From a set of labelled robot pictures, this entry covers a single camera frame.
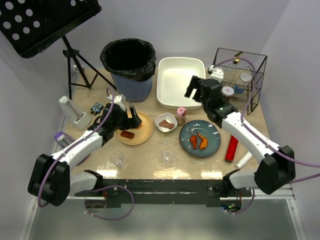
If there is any white metronome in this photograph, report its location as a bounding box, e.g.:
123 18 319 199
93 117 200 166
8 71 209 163
59 96 92 131

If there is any white plastic tub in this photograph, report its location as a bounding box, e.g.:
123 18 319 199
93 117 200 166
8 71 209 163
156 57 206 110

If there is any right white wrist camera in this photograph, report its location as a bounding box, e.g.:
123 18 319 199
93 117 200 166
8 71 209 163
207 65 224 84

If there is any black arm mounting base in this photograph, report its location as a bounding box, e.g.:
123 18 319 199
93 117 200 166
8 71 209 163
74 171 253 210

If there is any right orange chicken piece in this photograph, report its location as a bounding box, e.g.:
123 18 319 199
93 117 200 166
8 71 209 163
196 132 208 151

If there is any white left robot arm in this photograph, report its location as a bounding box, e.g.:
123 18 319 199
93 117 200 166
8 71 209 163
27 103 142 207

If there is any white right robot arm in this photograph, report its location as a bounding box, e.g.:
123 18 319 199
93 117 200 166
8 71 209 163
184 76 296 195

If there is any yellow plastic plate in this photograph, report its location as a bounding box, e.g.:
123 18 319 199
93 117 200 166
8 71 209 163
114 111 153 146

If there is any blue ceramic plate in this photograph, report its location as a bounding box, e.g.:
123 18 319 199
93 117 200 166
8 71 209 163
179 119 221 159

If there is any purple metronome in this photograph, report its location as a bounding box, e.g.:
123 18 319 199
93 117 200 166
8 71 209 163
54 131 75 149

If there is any blue trash bin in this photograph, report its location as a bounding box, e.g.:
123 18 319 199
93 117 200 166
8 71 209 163
111 73 153 102

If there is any clear wine glass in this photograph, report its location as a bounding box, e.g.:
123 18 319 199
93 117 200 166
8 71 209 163
161 149 175 165
110 151 125 168

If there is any black wire basket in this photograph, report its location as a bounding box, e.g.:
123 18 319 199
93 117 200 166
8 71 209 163
212 47 268 115

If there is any left clear wine glass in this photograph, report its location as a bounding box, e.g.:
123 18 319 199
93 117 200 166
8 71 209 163
110 151 125 168

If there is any blue owl number magnet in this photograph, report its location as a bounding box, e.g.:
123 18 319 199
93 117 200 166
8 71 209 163
90 102 104 116

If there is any right clear wine glass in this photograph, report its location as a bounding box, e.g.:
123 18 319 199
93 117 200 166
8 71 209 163
161 149 175 165

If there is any pink meat piece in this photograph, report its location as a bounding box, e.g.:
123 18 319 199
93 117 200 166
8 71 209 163
159 119 175 130

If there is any small white green bowl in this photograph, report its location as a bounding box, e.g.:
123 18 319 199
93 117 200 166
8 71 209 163
155 112 178 133

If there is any left orange chicken piece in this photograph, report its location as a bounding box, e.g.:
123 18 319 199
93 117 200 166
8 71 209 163
189 135 198 150

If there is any orange chicken piece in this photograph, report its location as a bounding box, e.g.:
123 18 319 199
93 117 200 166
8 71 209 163
196 132 208 151
189 135 198 150

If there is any white plastic tube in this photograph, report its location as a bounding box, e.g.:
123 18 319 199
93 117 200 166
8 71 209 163
235 151 253 169

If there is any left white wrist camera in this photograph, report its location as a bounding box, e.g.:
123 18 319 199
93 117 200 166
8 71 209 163
107 94 126 111

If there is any black music stand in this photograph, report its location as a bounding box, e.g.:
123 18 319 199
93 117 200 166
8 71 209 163
0 0 102 89

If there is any black trash bag liner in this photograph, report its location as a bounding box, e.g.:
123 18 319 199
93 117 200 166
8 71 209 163
99 38 157 82

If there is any red-brown food bar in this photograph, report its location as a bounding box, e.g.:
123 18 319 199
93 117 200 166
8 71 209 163
120 130 135 139

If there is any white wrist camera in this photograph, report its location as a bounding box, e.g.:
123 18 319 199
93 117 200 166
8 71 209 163
107 94 126 111
207 65 224 84

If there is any red glitter tube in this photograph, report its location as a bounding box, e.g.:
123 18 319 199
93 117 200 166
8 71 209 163
224 135 239 163

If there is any red label brown jar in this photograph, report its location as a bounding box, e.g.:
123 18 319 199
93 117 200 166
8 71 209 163
221 86 235 100

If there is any pink lid spice jar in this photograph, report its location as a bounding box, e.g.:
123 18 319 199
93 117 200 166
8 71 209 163
175 107 187 126

